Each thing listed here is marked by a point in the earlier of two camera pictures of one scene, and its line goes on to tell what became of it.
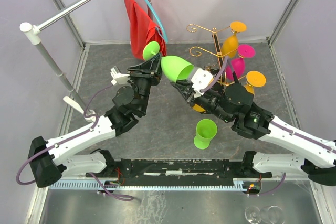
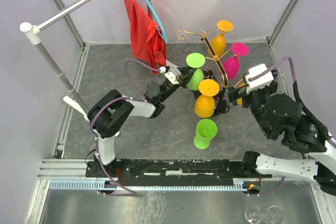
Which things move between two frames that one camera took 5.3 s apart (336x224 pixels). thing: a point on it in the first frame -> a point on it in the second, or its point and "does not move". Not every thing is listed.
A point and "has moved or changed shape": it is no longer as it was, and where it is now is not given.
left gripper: x=145 y=71 -> x=186 y=73
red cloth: x=143 y=29 does not move
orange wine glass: x=230 y=44 -> x=218 y=42
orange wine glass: x=254 y=78 has moved or changed shape
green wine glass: x=176 y=68 -> x=196 y=60
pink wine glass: x=238 y=64 has moved or changed shape
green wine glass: x=206 y=129 does not move
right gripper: x=185 y=87 -> x=268 y=89
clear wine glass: x=270 y=214 does not move
